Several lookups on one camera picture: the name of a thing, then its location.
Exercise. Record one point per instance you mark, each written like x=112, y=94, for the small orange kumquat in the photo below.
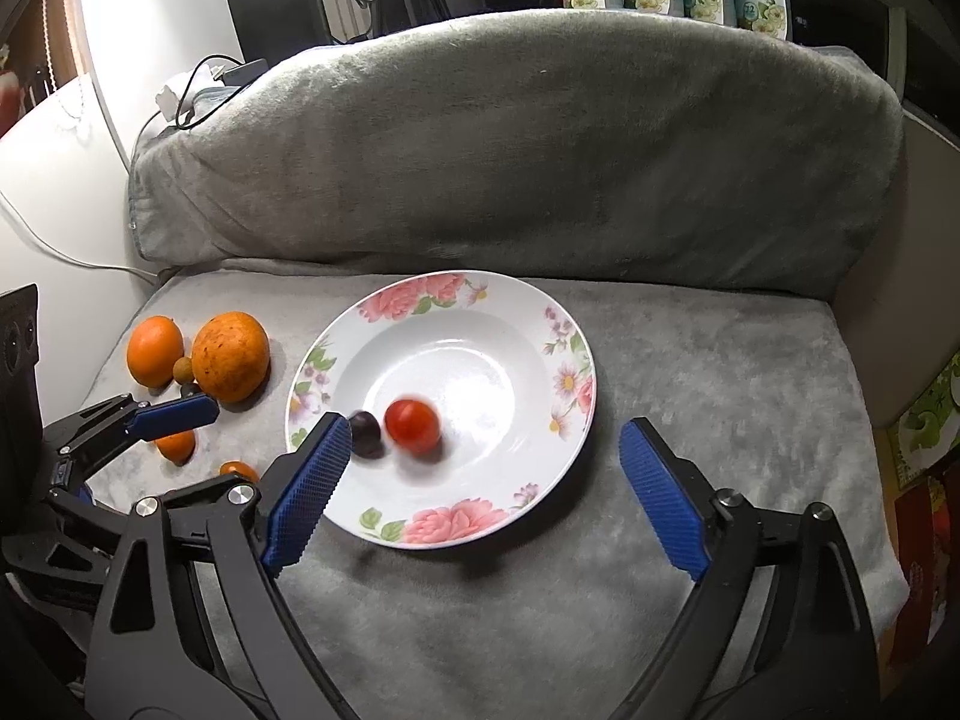
x=239, y=468

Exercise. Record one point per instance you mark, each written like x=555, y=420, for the small orange tangerine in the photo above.
x=177, y=448

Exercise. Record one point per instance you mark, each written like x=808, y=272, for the red tomato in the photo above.
x=413, y=425

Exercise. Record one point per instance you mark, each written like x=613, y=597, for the dark plum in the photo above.
x=366, y=435

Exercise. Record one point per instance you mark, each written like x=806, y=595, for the small brown longan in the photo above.
x=182, y=371

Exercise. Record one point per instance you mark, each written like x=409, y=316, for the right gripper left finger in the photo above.
x=152, y=653

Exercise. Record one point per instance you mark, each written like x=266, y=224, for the grey cushion backrest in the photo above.
x=589, y=145

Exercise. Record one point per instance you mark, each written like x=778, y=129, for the floral white plate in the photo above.
x=506, y=369

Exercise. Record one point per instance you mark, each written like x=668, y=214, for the speckled large orange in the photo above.
x=230, y=357

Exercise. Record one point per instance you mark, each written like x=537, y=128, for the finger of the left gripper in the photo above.
x=80, y=445

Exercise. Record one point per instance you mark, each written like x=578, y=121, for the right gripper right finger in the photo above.
x=813, y=653

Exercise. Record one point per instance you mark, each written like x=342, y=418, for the smooth large orange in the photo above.
x=153, y=347

